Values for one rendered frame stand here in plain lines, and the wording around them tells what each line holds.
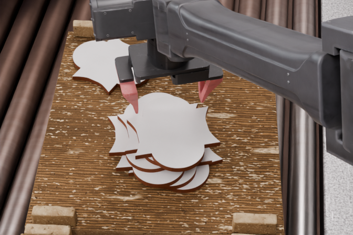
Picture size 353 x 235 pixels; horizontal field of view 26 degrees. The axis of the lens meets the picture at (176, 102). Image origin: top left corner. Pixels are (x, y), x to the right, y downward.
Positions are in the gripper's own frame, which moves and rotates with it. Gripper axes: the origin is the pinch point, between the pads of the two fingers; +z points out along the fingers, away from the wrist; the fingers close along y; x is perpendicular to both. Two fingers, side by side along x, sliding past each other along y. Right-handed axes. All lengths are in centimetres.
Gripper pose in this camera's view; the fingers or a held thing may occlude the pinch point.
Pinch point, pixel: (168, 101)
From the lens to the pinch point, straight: 110.9
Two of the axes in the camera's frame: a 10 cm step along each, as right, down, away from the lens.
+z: 0.0, 6.8, 7.3
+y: -9.8, 1.6, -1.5
